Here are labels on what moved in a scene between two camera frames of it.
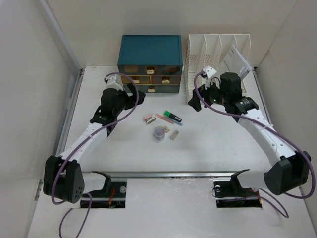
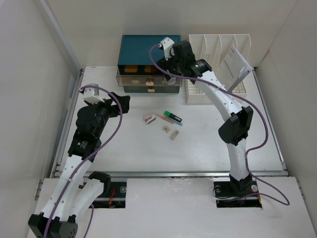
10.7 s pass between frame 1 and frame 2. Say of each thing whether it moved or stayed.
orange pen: stayed
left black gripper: moved
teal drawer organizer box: stayed
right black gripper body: moved
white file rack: stayed
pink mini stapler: stayed
